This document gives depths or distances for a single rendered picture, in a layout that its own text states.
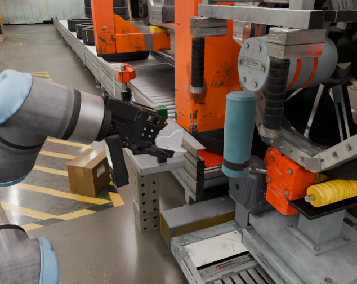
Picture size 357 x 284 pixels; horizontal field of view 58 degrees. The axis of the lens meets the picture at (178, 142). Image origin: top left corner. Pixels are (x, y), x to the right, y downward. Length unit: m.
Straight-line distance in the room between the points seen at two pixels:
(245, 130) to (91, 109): 0.53
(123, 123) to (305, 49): 0.35
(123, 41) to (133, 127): 2.48
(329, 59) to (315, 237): 0.62
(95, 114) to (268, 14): 0.38
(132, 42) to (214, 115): 1.95
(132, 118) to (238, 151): 0.46
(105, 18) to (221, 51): 1.93
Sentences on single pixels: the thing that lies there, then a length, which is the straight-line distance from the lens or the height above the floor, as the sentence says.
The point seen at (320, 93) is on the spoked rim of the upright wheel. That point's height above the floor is 0.75.
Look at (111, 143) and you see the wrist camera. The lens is 0.60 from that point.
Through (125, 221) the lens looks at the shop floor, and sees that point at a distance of 1.64.
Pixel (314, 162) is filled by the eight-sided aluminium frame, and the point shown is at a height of 0.61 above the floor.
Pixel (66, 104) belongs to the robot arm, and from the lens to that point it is 0.55.
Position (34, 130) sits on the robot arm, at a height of 0.81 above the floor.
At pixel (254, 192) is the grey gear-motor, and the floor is 0.34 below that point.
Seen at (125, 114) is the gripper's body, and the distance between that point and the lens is 0.60.
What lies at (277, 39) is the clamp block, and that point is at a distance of 0.62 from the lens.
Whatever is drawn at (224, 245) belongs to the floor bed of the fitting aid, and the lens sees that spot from 1.39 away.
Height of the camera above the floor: 1.00
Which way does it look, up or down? 25 degrees down
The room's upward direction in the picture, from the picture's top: straight up
